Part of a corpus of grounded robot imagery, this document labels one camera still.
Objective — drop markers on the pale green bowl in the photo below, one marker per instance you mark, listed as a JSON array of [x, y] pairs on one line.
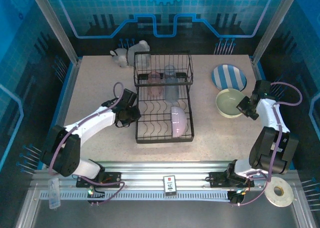
[[226, 102]]

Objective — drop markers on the aluminium frame post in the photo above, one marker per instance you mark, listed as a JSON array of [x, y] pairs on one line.
[[55, 25], [275, 25]]

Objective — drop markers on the white grey plush dog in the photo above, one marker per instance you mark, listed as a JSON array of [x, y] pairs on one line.
[[121, 57]]

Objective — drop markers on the grey tape roll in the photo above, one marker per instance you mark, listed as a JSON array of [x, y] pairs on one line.
[[270, 195]]

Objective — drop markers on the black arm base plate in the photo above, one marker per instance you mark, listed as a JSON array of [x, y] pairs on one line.
[[216, 179], [113, 177]]

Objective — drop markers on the grey transparent cup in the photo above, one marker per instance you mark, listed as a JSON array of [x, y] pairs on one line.
[[171, 95]]

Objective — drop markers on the lilac bowl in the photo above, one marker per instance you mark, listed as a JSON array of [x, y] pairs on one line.
[[178, 121]]

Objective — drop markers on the small number label card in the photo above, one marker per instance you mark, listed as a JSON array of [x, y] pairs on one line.
[[170, 186]]

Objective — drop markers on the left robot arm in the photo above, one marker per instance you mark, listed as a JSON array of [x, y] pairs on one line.
[[95, 119]]

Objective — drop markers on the clear plastic packet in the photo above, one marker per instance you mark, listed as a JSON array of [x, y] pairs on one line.
[[53, 195]]

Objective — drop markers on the pink transparent cup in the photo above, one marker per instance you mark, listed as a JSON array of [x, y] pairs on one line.
[[154, 90]]

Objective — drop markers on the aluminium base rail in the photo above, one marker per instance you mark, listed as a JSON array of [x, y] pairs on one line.
[[150, 169]]

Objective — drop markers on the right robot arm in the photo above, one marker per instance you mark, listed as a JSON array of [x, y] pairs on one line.
[[270, 115]]

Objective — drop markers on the blue white striped plate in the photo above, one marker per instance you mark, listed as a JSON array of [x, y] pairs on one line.
[[227, 75]]

